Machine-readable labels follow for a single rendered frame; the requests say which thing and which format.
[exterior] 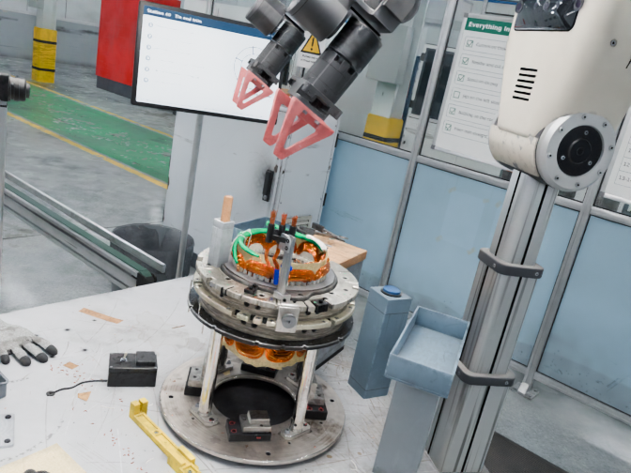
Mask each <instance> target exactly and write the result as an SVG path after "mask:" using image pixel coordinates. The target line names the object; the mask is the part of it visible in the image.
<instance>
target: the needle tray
mask: <svg viewBox="0 0 631 473"><path fill-rule="evenodd" d="M469 324H470V322H468V321H465V320H462V319H459V318H455V317H452V316H450V315H447V314H444V313H439V312H435V311H432V310H429V309H426V308H424V307H421V306H417V308H416V310H415V312H414V313H413V315H412V316H411V317H410V319H409V321H408V323H407V325H406V327H405V328H404V330H403V332H402V334H401V335H400V337H399V339H398V340H397V342H396V344H395V346H394V347H393V349H392V351H391V353H390V355H389V359H388V363H387V367H386V370H385V374H384V376H385V377H388V378H390V379H392V380H395V381H396V382H395V386H394V390H393V393H392V399H391V403H390V406H389V410H388V414H387V418H386V420H385V424H384V428H383V432H382V435H381V438H380V442H379V446H378V449H377V456H376V460H375V463H374V466H373V470H372V472H373V473H418V470H419V467H420V464H421V461H422V459H423V453H424V449H425V446H426V443H427V439H428V437H429V433H430V430H431V427H432V423H433V420H434V417H435V414H436V411H437V407H438V404H439V398H440V397H442V398H445V399H447V398H448V395H449V392H450V388H451V385H452V383H453V380H454V374H455V371H456V367H457V364H458V361H459V358H460V355H461V352H462V349H463V345H464V342H465V340H466V336H467V333H468V330H469Z"/></svg>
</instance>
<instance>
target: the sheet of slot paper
mask: <svg viewBox="0 0 631 473"><path fill-rule="evenodd" d="M31 468H32V469H35V470H36V471H40V470H46V471H48V472H50V473H86V472H85V471H84V470H83V469H82V468H81V467H80V466H79V465H78V464H77V463H76V462H75V461H74V460H73V459H72V458H71V457H70V456H69V455H68V454H67V453H66V452H65V451H64V450H63V449H62V448H61V447H60V446H59V445H58V444H57V443H55V444H53V445H52V446H50V447H48V448H46V449H43V450H39V451H37V452H35V453H32V454H30V455H27V456H25V457H23V458H21V459H19V460H17V461H14V462H12V463H9V464H7V465H3V466H1V467H0V473H24V471H25V470H27V469H31Z"/></svg>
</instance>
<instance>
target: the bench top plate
mask: <svg viewBox="0 0 631 473"><path fill-rule="evenodd" d="M191 280H193V275H192V276H188V277H183V278H178V279H173V280H169V281H164V282H155V283H151V284H147V285H142V286H137V287H133V288H128V289H123V290H118V291H114V292H109V293H104V294H99V295H95V296H90V297H85V298H77V299H73V300H68V301H63V302H58V303H54V304H49V305H44V306H39V307H35V308H30V309H25V310H20V311H16V312H12V313H3V314H0V319H1V320H3V321H4V322H6V323H8V324H11V325H18V326H21V327H23V328H27V329H29V330H30V331H31V332H33V333H34V334H35V335H36V336H38V337H41V338H43V339H45V340H47V341H49V342H50V343H51V344H52V345H54V346H55V347H56V348H57V350H58V354H57V355H55V356H52V355H50V354H49V353H47V352H46V351H45V350H44V349H42V348H41V347H40V346H38V345H37V347H38V348H39V349H41V351H42V352H44V353H45V354H46V355H47V356H48V358H49V360H48V362H46V363H41V362H39V361H38V360H37V359H36V358H34V357H33V356H32V355H31V354H30V353H28V352H27V351H25V350H24V351H25V352H26V354H27V356H28V357H29V358H30V359H31V364H30V365H29V366H22V364H21V363H20V362H19V361H18V359H17V358H16V357H15V356H14V355H13V354H11V355H9V357H10V363H9V364H2V362H1V361H0V371H1V372H2V373H3V374H4V375H5V377H6V378H7V379H8V380H9V382H8V384H7V396H6V397H4V398H1V399H0V415H1V414H11V413H13V414H15V423H14V446H13V447H12V448H3V449H0V467H1V466H3V465H7V464H9V463H12V462H14V461H17V460H19V459H21V458H23V457H25V456H27V455H30V454H32V453H35V452H37V451H39V450H43V449H46V448H48V447H50V446H52V445H53V444H55V443H57V444H58V445H59V446H60V447H61V448H62V449H63V450H64V451H65V452H66V453H67V454H68V455H69V456H70V457H71V458H72V459H73V460H74V461H75V462H76V463H77V464H78V465H79V466H80V467H81V468H82V469H83V470H84V471H85V472H86V473H146V472H147V473H176V472H175V471H174V470H173V469H172V468H171V467H170V466H169V465H168V464H167V456H166V455H165V454H164V453H163V452H162V451H161V450H160V449H159V448H158V446H157V445H156V444H155V443H154V442H153V441H152V440H151V439H150V438H149V437H148V436H147V435H146V434H145V433H144V432H143V431H142V430H141V429H140V428H139V427H138V426H137V425H136V424H135V423H134V421H133V420H132V419H131V418H130V417H129V414H130V405H131V402H132V401H135V400H136V401H137V402H139V399H141V398H144V397H145V398H146V399H147V400H148V407H147V414H146V415H147V416H148V417H149V418H150V419H151V420H152V421H153V422H154V423H155V424H156V425H157V426H158V427H159V428H160V429H161V430H162V431H163V432H164V433H165V434H166V435H167V436H168V437H169V438H170V439H171V440H172V441H173V442H174V443H175V444H176V445H177V446H178V447H180V446H182V445H183V446H184V447H185V448H186V449H187V450H188V451H189V452H190V453H191V454H192V455H193V456H194V457H195V464H196V465H197V466H198V467H199V469H198V470H199V471H200V472H201V473H373V472H372V470H373V466H374V463H375V460H376V456H377V449H378V446H379V442H380V438H381V435H382V432H383V428H384V424H385V420H386V418H387V414H388V410H389V406H390V403H391V399H392V393H391V392H390V390H388V394H387V395H385V396H379V397H375V398H369V399H363V398H362V397H361V396H360V395H359V394H358V393H357V392H356V391H355V390H354V389H353V388H352V387H351V386H350V385H349V384H348V383H347V381H348V378H349V374H350V370H351V365H352V361H353V358H354V354H355V349H353V348H351V347H349V346H348V345H346V344H344V350H342V351H341V352H340V353H338V354H337V355H336V356H334V357H333V358H332V359H330V360H329V361H328V362H326V363H325V364H324V365H322V366H321V367H320V368H318V369H317V370H316V371H315V374H316V375H318V376H319V377H321V378H322V379H323V380H324V381H326V382H327V383H328V384H329V385H330V386H331V387H332V388H333V389H334V391H335V392H336V393H337V395H338V396H339V398H340V400H341V402H342V404H343V406H344V410H345V415H346V419H345V425H344V429H343V432H342V433H341V435H340V437H339V438H338V439H337V441H336V442H335V443H334V444H333V445H332V446H331V447H330V448H329V449H327V450H325V451H324V452H322V453H320V454H318V455H317V456H315V457H313V458H310V459H307V460H304V461H301V462H296V463H293V464H286V465H249V464H243V463H238V462H233V461H229V460H225V459H223V458H220V457H217V456H214V455H212V454H209V453H207V452H204V451H202V450H199V449H198V448H197V447H195V446H193V445H192V444H190V443H188V442H187V441H186V440H184V439H183V438H182V437H180V436H179V435H178V434H177V433H176V432H175V431H174V430H173V429H172V428H171V427H170V426H169V424H168V423H167V421H166V420H165V418H164V416H163V414H162V411H161V407H160V392H161V388H162V384H163V382H164V380H165V378H166V377H167V376H168V375H169V374H170V373H171V372H172V371H174V369H175V368H177V367H178V366H180V365H181V364H183V363H185V362H187V361H189V360H191V359H195V358H198V357H202V356H204V355H205V354H206V352H207V351H208V343H209V337H210V331H211V329H210V328H208V327H206V326H205V325H204V330H203V334H201V332H202V326H203V324H202V323H201V322H200V321H198V320H197V319H196V318H195V317H194V315H193V314H192V312H191V311H189V312H188V308H189V306H188V302H187V299H188V294H189V291H190V285H191ZM82 308H87V309H89V310H91V311H94V312H97V313H102V314H105V315H108V316H112V317H114V318H117V319H121V320H123V321H122V322H120V323H118V324H116V323H112V322H109V321H105V320H102V319H99V318H97V317H94V316H91V315H88V314H85V313H81V312H79V311H80V310H81V309H82ZM136 351H154V352H155V354H157V361H158V372H157V378H156V386H155V387H147V388H146V387H107V382H88V383H83V384H81V385H79V386H77V387H75V388H73V389H63V390H60V391H58V392H56V393H55V395H54V396H47V395H46V392H47V391H50V390H52V391H56V390H58V389H62V388H69V387H73V386H75V385H76V384H78V383H80V382H83V381H87V380H91V378H92V379H93V380H101V379H107V378H108V366H109V355H110V353H125V352H127V353H136ZM61 362H62V363H61ZM68 362H72V363H74V364H76V365H79V366H78V367H76V368H74V369H70V368H67V367H65V366H63V365H64V364H66V363H68ZM51 365H52V367H53V368H52V367H51ZM57 367H59V368H57ZM50 369H52V370H50ZM61 370H64V371H61ZM66 370H67V371H66ZM75 370H76V371H79V372H76V371H75ZM83 373H85V374H83ZM67 374H68V375H67ZM79 375H80V376H79ZM73 376H76V377H73ZM78 378H79V380H78ZM76 380H77V382H76ZM74 382H76V383H74ZM82 385H83V386H82ZM91 386H93V387H91ZM88 391H91V393H90V396H89V398H88V400H87V401H84V400H82V399H79V398H78V393H82V392H88ZM119 399H121V400H119ZM120 401H123V402H120ZM151 404H152V405H151ZM103 406H106V407H112V408H106V407H103ZM73 407H74V408H73ZM72 408H73V410H72ZM121 409H123V411H122V410H121ZM85 410H86V411H87V412H86V411H85ZM84 411H85V412H84ZM91 423H94V424H91ZM111 429H112V432H110V431H111ZM104 434H105V435H104ZM112 434H113V435H112ZM112 437H114V438H112ZM112 440H114V441H112ZM128 448H129V449H128ZM123 449H124V450H123ZM133 452H134V454H132V453H133ZM124 454H126V455H124ZM128 454H129V455H128ZM123 455H124V456H123ZM133 457H134V458H133ZM132 458H133V459H132ZM150 459H153V460H150ZM148 460H150V461H148ZM351 460H352V461H353V462H354V464H355V465H356V466H355V465H354V464H353V463H352V462H351ZM147 461H148V462H147ZM132 462H134V463H133V464H131V463H132ZM146 462H147V463H146ZM356 467H357V470H359V471H357V470H350V469H356ZM137 468H138V469H137ZM140 468H141V469H143V470H141V469H140Z"/></svg>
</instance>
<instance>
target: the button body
mask: <svg viewBox="0 0 631 473"><path fill-rule="evenodd" d="M382 287H384V286H378V287H370V291H369V295H368V299H367V302H366V306H365V311H364V315H363V319H362V325H361V330H360V334H359V338H358V341H357V345H356V350H355V354H354V358H353V361H352V365H351V370H350V374H349V378H348V381H347V383H348V384H349V385H350V386H351V387H352V388H353V389H354V390H355V391H356V392H357V393H358V394H359V395H360V396H361V397H362V398H363V399H369V398H375V397H379V396H385V395H387V394H388V390H389V387H390V384H391V379H390V378H388V377H385V376H384V374H385V370H386V367H387V363H388V359H389V355H390V353H391V351H392V349H393V347H394V346H395V344H396V342H397V340H398V339H399V337H400V335H401V334H402V332H403V330H404V328H405V326H406V322H407V319H408V313H409V309H410V305H411V301H412V298H411V297H409V296H408V295H406V294H405V293H403V292H402V291H401V292H402V294H403V295H402V296H401V297H400V298H393V297H389V296H386V295H384V294H383V293H381V291H380V289H381V288H382ZM382 289H383V288H382Z"/></svg>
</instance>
